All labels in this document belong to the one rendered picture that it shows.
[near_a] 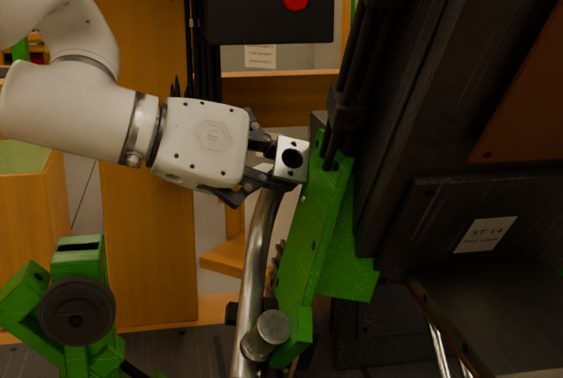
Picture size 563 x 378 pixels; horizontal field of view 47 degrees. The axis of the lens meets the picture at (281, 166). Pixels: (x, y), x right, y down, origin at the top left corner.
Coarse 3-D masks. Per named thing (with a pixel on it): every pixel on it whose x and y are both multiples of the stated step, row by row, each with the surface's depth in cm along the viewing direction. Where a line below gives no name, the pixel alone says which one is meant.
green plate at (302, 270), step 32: (320, 128) 75; (320, 160) 72; (352, 160) 65; (320, 192) 70; (352, 192) 67; (320, 224) 68; (352, 224) 68; (288, 256) 77; (320, 256) 67; (352, 256) 70; (288, 288) 74; (320, 288) 70; (352, 288) 71
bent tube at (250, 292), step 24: (288, 144) 76; (288, 168) 75; (264, 192) 82; (264, 216) 84; (264, 240) 84; (264, 264) 83; (240, 288) 82; (240, 312) 79; (240, 336) 77; (240, 360) 76
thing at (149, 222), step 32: (96, 0) 91; (128, 0) 92; (160, 0) 93; (128, 32) 93; (160, 32) 94; (128, 64) 95; (160, 64) 96; (160, 96) 97; (128, 192) 100; (160, 192) 101; (192, 192) 102; (128, 224) 102; (160, 224) 103; (192, 224) 104; (128, 256) 104; (160, 256) 105; (192, 256) 106; (128, 288) 105; (160, 288) 106; (192, 288) 107; (128, 320) 107; (160, 320) 108; (192, 320) 109
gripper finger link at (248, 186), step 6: (270, 174) 75; (288, 174) 76; (252, 180) 75; (270, 180) 75; (276, 180) 76; (282, 180) 76; (246, 186) 74; (252, 186) 74; (258, 186) 74; (264, 186) 76; (270, 186) 76; (276, 186) 76; (282, 186) 76; (288, 186) 76; (294, 186) 77; (246, 192) 74; (252, 192) 75; (282, 192) 77
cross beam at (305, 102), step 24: (240, 72) 111; (264, 72) 111; (288, 72) 111; (312, 72) 111; (336, 72) 111; (240, 96) 108; (264, 96) 109; (288, 96) 110; (312, 96) 110; (264, 120) 110; (288, 120) 111
